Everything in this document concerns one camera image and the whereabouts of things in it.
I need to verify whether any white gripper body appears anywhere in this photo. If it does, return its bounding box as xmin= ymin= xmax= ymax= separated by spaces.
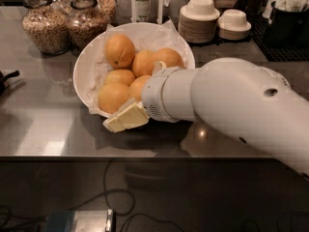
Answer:
xmin=141 ymin=67 xmax=180 ymax=123

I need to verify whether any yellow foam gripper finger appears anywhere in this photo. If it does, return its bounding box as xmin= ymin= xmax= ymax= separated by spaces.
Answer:
xmin=103 ymin=99 xmax=150 ymax=132
xmin=153 ymin=61 xmax=167 ymax=73

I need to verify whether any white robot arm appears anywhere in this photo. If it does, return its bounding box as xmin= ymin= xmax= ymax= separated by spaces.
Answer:
xmin=141 ymin=58 xmax=309 ymax=177

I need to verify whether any right large orange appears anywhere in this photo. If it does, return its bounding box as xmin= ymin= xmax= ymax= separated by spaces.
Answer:
xmin=154 ymin=47 xmax=184 ymax=68

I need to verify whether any white paper bowl liner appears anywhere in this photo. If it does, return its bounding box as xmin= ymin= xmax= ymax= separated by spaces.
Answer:
xmin=85 ymin=20 xmax=195 ymax=118

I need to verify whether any white oval bowl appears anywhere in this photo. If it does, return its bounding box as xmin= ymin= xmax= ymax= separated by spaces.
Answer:
xmin=71 ymin=21 xmax=196 ymax=119

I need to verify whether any white bowl on large stack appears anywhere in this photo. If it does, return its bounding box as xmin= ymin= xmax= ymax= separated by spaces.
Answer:
xmin=181 ymin=0 xmax=220 ymax=20

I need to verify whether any large stack of plates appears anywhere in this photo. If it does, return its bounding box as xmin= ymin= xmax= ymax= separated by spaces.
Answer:
xmin=178 ymin=6 xmax=220 ymax=44

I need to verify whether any glass bottle with label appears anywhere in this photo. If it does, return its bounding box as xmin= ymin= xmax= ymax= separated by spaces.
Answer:
xmin=135 ymin=0 xmax=151 ymax=22

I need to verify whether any small stack of plates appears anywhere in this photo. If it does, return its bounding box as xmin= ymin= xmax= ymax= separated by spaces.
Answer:
xmin=218 ymin=22 xmax=251 ymax=41

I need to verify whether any rear glass cereal jar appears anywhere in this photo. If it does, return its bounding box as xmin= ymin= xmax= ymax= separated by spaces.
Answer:
xmin=97 ymin=0 xmax=116 ymax=21

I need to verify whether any glass cereal jar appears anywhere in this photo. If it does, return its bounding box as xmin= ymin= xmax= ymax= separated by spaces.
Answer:
xmin=66 ymin=0 xmax=110 ymax=50
xmin=21 ymin=0 xmax=70 ymax=55
xmin=97 ymin=0 xmax=116 ymax=21

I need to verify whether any middle glass cereal jar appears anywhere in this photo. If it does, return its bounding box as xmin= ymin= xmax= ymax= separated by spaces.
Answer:
xmin=66 ymin=0 xmax=110 ymax=50

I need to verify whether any black rubber mat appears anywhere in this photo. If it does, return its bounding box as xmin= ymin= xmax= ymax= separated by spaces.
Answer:
xmin=248 ymin=16 xmax=309 ymax=62

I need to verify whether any silver box below table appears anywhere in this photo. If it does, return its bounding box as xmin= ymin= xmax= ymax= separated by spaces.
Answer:
xmin=44 ymin=209 xmax=116 ymax=232

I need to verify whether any left glass cereal jar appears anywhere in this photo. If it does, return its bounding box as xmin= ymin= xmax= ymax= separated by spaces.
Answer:
xmin=21 ymin=0 xmax=70 ymax=55

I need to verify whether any black container with sachets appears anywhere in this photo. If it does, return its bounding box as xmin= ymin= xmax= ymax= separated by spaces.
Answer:
xmin=263 ymin=0 xmax=309 ymax=48

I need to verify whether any black handle at left edge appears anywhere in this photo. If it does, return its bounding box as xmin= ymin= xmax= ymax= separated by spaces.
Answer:
xmin=0 ymin=71 xmax=20 ymax=96

